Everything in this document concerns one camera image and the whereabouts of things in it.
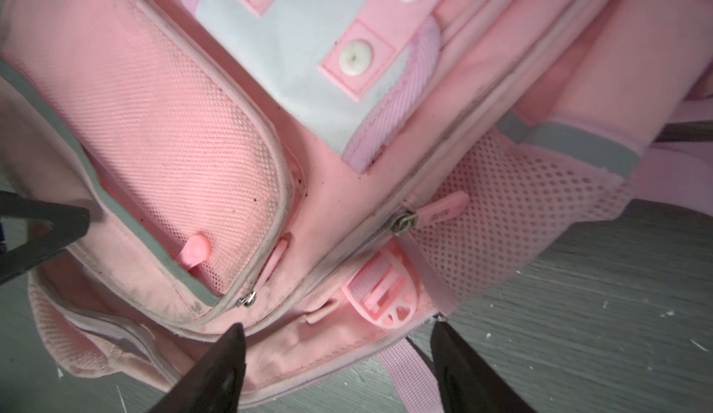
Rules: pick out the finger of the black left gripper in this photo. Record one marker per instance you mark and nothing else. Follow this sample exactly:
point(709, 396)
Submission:
point(52, 228)

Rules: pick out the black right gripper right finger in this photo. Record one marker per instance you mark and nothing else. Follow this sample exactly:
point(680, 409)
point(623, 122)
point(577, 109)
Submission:
point(466, 382)

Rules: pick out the pink student backpack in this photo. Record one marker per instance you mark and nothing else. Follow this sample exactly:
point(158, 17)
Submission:
point(335, 175)

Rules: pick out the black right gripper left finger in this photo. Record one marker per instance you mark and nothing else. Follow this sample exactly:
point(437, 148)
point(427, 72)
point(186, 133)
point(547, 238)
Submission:
point(214, 384)

